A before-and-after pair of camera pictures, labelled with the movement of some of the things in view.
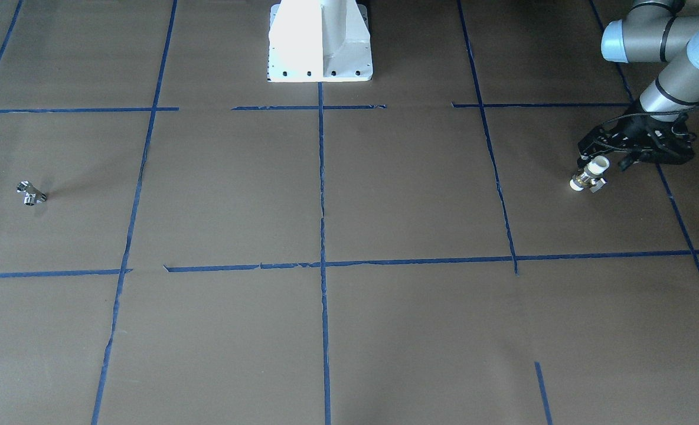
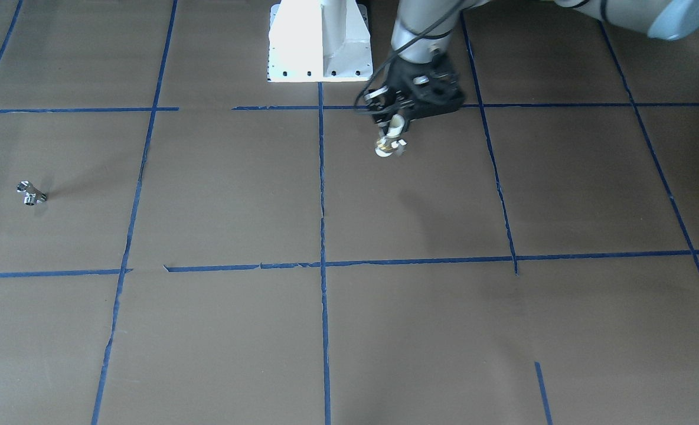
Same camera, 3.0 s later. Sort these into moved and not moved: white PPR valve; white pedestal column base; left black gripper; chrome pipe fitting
Moved: left black gripper; white PPR valve
Not moved: white pedestal column base; chrome pipe fitting
